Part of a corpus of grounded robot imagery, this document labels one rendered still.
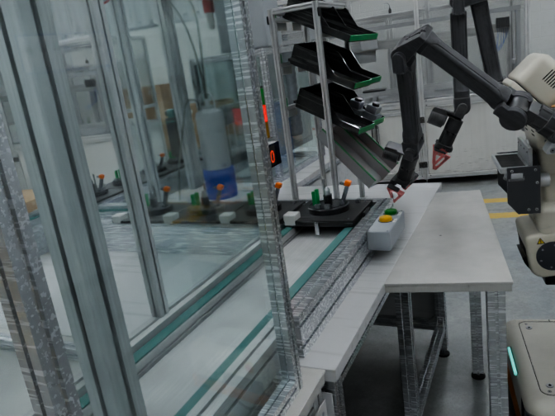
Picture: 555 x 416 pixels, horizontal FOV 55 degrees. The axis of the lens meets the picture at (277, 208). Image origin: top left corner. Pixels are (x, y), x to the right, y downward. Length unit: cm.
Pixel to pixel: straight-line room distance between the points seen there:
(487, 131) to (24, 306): 544
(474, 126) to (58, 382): 539
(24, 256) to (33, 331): 7
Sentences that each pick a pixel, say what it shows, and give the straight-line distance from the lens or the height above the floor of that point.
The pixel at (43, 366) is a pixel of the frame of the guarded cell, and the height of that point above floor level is 124.
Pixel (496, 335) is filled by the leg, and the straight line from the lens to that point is 159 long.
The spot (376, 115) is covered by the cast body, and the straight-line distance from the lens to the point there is 215.
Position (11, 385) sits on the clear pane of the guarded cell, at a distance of 64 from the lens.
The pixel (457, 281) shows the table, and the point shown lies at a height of 86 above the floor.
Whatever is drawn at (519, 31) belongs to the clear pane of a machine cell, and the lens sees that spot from 573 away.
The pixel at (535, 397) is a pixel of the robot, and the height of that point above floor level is 28.
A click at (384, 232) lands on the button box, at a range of 159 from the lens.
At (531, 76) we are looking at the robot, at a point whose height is 133.
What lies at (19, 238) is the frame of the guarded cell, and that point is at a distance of 53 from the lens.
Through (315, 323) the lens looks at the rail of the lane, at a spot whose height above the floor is 90.
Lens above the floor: 148
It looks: 15 degrees down
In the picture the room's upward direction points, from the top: 8 degrees counter-clockwise
